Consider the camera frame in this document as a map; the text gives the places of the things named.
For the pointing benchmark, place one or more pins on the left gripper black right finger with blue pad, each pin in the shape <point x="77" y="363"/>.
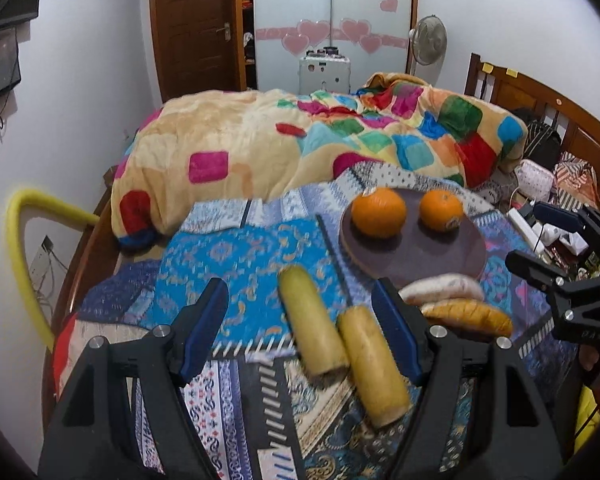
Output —
<point x="509" y="433"/>

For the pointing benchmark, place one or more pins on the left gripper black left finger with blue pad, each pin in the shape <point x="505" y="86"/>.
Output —
<point x="92" y="431"/>

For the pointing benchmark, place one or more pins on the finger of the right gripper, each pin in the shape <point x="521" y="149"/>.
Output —
<point x="560" y="217"/>
<point x="532" y="269"/>

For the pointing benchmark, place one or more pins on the pale pinkish sweet potato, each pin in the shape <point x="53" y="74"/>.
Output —
<point x="441" y="287"/>

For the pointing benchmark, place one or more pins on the striped cloth bag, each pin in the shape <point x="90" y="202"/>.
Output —
<point x="575" y="184"/>

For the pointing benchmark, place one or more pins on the pink patterned pouch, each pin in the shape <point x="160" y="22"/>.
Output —
<point x="534" y="181"/>

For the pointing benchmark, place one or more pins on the yellow bag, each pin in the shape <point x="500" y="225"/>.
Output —
<point x="588" y="418"/>

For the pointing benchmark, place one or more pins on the wooden headboard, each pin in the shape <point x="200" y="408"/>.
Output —
<point x="506" y="88"/>

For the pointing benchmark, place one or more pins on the black bag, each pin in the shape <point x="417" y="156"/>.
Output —
<point x="543" y="145"/>

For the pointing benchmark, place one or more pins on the small orange right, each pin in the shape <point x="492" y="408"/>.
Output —
<point x="440" y="211"/>

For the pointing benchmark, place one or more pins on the dark brown round plate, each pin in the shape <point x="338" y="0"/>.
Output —
<point x="416" y="252"/>

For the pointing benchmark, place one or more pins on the large orange left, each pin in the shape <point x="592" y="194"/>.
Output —
<point x="379" y="213"/>

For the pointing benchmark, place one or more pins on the blue patterned bed sheet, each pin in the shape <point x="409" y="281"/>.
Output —
<point x="255" y="411"/>

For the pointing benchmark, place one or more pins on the white standing fan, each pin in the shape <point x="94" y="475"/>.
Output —
<point x="427" y="43"/>

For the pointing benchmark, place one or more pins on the silver suitcase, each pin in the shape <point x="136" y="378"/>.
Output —
<point x="324" y="69"/>

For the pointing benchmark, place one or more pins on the white wardrobe with hearts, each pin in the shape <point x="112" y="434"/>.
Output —
<point x="372" y="34"/>

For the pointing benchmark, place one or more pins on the colourful patchwork blanket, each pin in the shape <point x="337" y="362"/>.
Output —
<point x="215" y="145"/>

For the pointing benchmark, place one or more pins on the brown wooden door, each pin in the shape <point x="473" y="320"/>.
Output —
<point x="195" y="46"/>

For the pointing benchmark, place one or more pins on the wall socket with cables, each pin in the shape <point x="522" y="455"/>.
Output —
<point x="42" y="272"/>

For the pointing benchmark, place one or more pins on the wooden bed frame side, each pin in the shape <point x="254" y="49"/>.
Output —
<point x="95" y="258"/>

